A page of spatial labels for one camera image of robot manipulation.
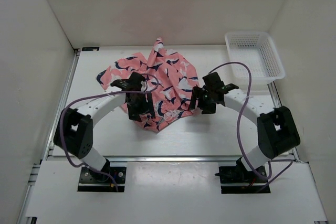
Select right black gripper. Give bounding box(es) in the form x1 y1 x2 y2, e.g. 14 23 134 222
187 86 217 114

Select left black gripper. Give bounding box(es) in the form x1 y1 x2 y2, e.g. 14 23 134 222
126 92 155 122

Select pink shark print shorts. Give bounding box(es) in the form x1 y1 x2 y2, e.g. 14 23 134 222
96 38 199 132

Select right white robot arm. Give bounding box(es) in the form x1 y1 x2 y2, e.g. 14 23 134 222
188 72 301 182

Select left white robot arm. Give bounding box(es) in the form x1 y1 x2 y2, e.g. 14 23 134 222
54 72 159 182

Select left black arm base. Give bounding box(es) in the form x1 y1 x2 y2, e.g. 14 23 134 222
77 166 127 193

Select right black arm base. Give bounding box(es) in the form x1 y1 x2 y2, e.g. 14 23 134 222
215 158 271 194

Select white plastic basket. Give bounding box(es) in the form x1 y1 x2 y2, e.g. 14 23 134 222
225 31 286 86

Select aluminium table frame rail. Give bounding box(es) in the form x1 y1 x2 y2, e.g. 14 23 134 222
16 48 81 223

